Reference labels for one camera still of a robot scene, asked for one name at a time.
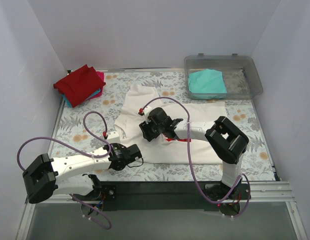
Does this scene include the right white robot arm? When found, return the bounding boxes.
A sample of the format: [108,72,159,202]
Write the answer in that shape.
[138,106,249,203]

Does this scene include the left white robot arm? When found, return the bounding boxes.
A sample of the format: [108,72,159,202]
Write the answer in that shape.
[22,143,143,204]

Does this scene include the floral patterned table mat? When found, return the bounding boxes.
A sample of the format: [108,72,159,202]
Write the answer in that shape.
[49,69,276,181]

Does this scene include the teal t-shirt in bin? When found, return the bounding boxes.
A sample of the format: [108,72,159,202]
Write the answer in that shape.
[188,69,227,94]

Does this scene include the folded pink t-shirt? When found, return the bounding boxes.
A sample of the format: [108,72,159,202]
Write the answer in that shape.
[87,71,106,100]

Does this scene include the folded red t-shirt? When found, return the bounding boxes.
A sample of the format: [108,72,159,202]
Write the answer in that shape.
[53,64,98,100]

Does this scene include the folded teal t-shirt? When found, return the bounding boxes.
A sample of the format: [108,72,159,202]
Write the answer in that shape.
[62,88,103,108]

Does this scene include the clear plastic bin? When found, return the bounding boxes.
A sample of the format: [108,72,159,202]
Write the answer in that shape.
[184,54,263,100]

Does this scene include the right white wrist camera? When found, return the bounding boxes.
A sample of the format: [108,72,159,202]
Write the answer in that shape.
[138,105,153,124]

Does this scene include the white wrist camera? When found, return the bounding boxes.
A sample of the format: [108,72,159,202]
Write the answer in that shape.
[138,105,153,124]
[103,131,121,144]

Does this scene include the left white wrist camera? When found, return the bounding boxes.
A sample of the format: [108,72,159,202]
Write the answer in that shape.
[103,131,121,144]

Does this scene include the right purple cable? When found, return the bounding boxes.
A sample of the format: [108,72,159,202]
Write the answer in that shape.
[141,96,252,219]

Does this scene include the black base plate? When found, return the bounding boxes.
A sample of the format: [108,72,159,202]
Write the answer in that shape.
[71,181,250,214]

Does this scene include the aluminium frame rail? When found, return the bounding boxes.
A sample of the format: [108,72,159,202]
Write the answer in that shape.
[17,181,307,240]

